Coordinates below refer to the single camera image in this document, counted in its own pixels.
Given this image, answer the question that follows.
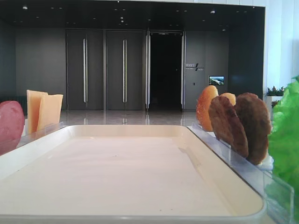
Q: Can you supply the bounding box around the brown meat patty near tray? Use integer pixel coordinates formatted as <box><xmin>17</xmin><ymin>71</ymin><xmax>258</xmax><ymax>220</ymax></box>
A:
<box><xmin>208</xmin><ymin>96</ymin><xmax>249</xmax><ymax>158</ymax></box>

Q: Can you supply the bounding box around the orange cheese slice right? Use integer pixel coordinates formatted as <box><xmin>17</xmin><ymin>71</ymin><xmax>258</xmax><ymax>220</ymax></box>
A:
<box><xmin>37</xmin><ymin>94</ymin><xmax>63</xmax><ymax>131</ymax></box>

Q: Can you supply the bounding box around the orange cheese slice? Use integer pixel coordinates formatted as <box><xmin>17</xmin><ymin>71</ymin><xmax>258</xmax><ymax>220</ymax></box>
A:
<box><xmin>27</xmin><ymin>90</ymin><xmax>48</xmax><ymax>134</ymax></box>
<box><xmin>37</xmin><ymin>94</ymin><xmax>63</xmax><ymax>131</ymax></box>

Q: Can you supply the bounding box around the brown meat patty outer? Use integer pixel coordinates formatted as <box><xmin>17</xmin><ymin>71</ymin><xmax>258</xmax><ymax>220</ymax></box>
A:
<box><xmin>234</xmin><ymin>92</ymin><xmax>271</xmax><ymax>165</ymax></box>

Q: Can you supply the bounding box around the orange cheese slice left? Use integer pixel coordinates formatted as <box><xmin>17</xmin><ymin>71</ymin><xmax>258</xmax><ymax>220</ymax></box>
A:
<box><xmin>27</xmin><ymin>90</ymin><xmax>48</xmax><ymax>134</ymax></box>

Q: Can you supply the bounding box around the green lettuce leaf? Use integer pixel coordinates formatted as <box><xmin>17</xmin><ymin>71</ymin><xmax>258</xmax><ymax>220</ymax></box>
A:
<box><xmin>269</xmin><ymin>76</ymin><xmax>299</xmax><ymax>213</ymax></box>

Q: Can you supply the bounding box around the far bun half outer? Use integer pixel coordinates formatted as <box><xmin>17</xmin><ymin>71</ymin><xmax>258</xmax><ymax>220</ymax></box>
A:
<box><xmin>196</xmin><ymin>85</ymin><xmax>218</xmax><ymax>132</ymax></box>

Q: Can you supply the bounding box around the bun half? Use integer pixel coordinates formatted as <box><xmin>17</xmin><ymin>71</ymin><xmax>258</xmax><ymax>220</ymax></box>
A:
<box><xmin>196</xmin><ymin>85</ymin><xmax>218</xmax><ymax>132</ymax></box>
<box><xmin>221</xmin><ymin>92</ymin><xmax>236</xmax><ymax>106</ymax></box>

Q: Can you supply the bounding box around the cream rectangular tray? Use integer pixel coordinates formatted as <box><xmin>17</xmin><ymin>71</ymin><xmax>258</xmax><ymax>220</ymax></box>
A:
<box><xmin>0</xmin><ymin>125</ymin><xmax>266</xmax><ymax>224</ymax></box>

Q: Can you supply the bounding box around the far bun half inner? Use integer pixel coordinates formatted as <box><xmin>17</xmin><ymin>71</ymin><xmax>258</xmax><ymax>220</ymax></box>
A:
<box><xmin>221</xmin><ymin>92</ymin><xmax>236</xmax><ymax>106</ymax></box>

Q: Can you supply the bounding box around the potted plants white planter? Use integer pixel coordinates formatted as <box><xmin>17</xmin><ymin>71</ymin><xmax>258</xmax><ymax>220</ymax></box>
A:
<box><xmin>266</xmin><ymin>86</ymin><xmax>285</xmax><ymax>114</ymax></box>

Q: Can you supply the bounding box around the clear acrylic rack left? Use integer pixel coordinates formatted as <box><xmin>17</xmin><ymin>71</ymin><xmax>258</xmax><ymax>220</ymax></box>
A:
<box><xmin>0</xmin><ymin>120</ymin><xmax>64</xmax><ymax>156</ymax></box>

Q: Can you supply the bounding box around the clear acrylic rack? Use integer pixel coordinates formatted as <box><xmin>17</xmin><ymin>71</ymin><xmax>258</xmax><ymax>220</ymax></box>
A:
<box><xmin>189</xmin><ymin>123</ymin><xmax>296</xmax><ymax>224</ymax></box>
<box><xmin>0</xmin><ymin>120</ymin><xmax>64</xmax><ymax>156</ymax></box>

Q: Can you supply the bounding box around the clear acrylic rack right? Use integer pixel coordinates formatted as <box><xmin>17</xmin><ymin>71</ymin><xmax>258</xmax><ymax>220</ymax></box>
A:
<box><xmin>189</xmin><ymin>123</ymin><xmax>296</xmax><ymax>224</ymax></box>

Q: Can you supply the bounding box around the small wall display screen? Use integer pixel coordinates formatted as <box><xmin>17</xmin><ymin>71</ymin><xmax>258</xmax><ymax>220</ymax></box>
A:
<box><xmin>209</xmin><ymin>76</ymin><xmax>225</xmax><ymax>85</ymax></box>

